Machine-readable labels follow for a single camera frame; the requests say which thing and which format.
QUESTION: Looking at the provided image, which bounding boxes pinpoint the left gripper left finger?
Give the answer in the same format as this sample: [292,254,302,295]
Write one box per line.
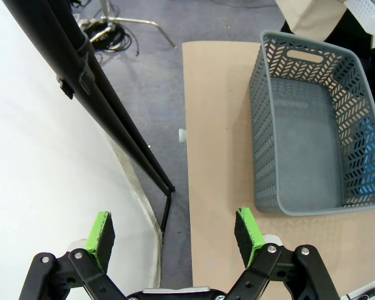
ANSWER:
[18,211,126,300]

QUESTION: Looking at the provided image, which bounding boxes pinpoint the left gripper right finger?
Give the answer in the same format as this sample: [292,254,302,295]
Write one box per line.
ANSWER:
[226,206,340,300]

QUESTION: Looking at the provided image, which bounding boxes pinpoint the grey perforated plastic basket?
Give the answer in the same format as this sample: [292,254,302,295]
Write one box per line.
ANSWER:
[248,30,375,217]

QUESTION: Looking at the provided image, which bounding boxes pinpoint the white backdrop panel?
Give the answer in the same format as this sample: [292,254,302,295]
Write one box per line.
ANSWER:
[0,0,163,300]

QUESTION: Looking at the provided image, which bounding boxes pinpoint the silver light stand legs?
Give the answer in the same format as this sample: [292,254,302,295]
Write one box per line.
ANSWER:
[77,0,178,50]

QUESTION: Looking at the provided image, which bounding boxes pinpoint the person in beige blazer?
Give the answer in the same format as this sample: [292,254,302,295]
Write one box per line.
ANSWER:
[274,0,373,48]

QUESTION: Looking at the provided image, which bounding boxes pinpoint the black cable pile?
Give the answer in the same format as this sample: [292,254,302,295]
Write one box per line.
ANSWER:
[81,18,141,57]

